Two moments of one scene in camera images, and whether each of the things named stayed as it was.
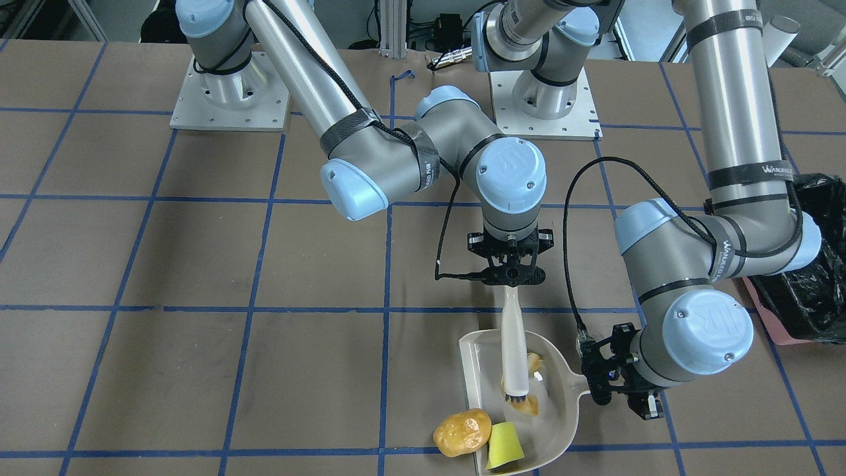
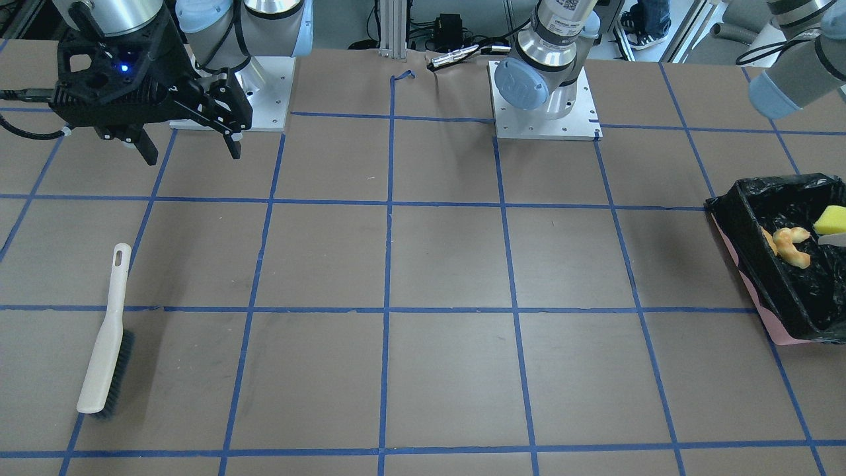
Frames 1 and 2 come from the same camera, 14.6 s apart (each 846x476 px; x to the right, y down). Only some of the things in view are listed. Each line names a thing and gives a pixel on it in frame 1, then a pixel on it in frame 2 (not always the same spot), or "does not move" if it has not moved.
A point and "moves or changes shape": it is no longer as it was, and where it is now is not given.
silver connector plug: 454,57 does not move
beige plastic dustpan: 548,434 → 839,239
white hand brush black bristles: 515,364 → 110,369
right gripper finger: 496,275 → 223,106
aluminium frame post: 393,29 does not move
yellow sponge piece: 504,447 → 832,221
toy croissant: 535,361 moves or changes shape
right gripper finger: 538,277 → 131,133
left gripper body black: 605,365 → 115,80
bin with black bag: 809,304 does not move
